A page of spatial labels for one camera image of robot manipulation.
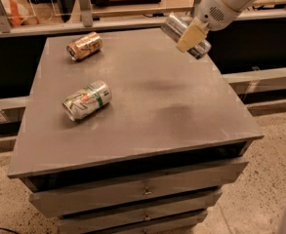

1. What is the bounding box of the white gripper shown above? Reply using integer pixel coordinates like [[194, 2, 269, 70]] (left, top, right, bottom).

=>
[[177, 0, 240, 53]]

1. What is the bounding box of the silver blue redbull can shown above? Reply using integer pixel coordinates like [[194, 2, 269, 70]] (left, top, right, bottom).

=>
[[161, 13, 211, 59]]

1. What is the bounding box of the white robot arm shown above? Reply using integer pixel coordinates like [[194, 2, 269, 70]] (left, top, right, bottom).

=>
[[177, 0, 256, 53]]

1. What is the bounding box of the orange brown soda can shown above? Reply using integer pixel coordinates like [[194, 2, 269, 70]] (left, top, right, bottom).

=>
[[66, 32, 102, 60]]

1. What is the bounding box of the white green soda can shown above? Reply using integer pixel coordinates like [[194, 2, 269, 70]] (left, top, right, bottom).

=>
[[62, 80, 112, 121]]

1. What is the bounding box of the grey drawer cabinet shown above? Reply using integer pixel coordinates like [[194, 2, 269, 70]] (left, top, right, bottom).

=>
[[8, 29, 263, 222]]

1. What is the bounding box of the top grey drawer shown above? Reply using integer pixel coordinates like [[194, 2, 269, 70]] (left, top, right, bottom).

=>
[[29, 157, 248, 217]]

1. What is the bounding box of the grey drawer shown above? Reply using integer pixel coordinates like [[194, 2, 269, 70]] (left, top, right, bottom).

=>
[[56, 188, 223, 234], [29, 157, 248, 217], [93, 210, 209, 234]]

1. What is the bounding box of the orange white bag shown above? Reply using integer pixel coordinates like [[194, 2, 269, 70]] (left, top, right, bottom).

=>
[[1, 0, 39, 26]]

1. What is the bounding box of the middle grey drawer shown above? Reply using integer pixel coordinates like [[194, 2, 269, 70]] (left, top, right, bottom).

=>
[[56, 188, 223, 234]]

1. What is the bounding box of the bottom grey drawer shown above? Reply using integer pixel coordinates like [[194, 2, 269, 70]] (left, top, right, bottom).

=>
[[93, 210, 209, 234]]

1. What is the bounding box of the black floor cable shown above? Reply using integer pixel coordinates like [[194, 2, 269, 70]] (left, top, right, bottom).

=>
[[0, 225, 21, 234]]

